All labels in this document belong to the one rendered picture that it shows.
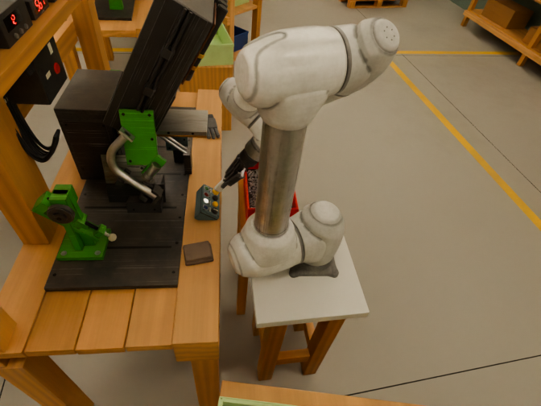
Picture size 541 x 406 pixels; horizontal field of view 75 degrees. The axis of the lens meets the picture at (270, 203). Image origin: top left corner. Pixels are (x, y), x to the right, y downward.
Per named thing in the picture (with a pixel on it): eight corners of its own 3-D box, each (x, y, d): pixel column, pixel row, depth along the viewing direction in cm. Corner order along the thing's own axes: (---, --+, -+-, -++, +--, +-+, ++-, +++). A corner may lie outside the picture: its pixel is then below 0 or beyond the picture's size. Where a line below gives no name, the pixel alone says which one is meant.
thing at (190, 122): (208, 116, 153) (208, 109, 151) (206, 138, 143) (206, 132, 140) (113, 113, 148) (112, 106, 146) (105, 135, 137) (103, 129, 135)
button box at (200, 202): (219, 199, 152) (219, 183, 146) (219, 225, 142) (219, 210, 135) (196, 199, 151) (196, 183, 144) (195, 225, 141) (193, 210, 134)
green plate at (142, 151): (162, 156, 140) (156, 103, 129) (158, 166, 133) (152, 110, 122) (132, 156, 138) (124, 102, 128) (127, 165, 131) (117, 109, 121)
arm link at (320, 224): (344, 258, 126) (362, 221, 110) (299, 275, 120) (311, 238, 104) (321, 225, 136) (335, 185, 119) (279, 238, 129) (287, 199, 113)
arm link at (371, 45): (353, 45, 84) (303, 51, 79) (404, -4, 67) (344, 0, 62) (367, 98, 84) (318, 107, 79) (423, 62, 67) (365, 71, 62)
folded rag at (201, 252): (210, 244, 131) (210, 239, 129) (213, 262, 126) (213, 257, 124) (183, 248, 129) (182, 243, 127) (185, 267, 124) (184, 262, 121)
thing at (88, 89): (138, 138, 170) (124, 70, 146) (126, 180, 150) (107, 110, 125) (98, 136, 168) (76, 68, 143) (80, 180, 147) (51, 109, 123)
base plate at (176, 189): (196, 110, 195) (196, 106, 193) (178, 287, 120) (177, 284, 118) (116, 107, 189) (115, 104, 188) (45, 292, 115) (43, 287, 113)
